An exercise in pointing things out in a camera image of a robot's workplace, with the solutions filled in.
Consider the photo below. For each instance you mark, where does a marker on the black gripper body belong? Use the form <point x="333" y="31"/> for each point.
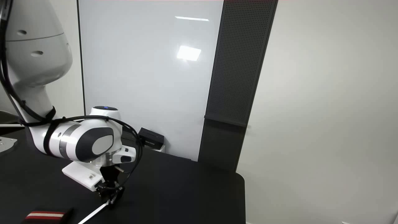
<point x="111" y="174"/>

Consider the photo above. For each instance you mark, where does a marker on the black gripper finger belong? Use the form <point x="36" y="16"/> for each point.
<point x="102" y="191"/>
<point x="117" y="194"/>

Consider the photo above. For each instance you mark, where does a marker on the white plastic spoon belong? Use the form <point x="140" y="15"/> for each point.
<point x="93" y="211"/>

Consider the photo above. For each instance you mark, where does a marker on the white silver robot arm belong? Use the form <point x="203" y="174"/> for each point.
<point x="37" y="41"/>

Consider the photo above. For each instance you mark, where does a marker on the small black box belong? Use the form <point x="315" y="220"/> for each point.
<point x="149" y="138"/>

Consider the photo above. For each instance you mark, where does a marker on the red rectangular block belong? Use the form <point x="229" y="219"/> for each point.
<point x="43" y="215"/>

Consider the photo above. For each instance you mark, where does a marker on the white glossy panel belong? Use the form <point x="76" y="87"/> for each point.
<point x="157" y="82"/>

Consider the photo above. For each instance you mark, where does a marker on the dark grey pillar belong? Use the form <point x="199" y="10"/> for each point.
<point x="236" y="82"/>

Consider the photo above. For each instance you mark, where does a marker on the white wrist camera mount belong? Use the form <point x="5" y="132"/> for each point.
<point x="82" y="174"/>

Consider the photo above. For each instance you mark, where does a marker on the white flat base plate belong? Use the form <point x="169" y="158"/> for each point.
<point x="6" y="144"/>

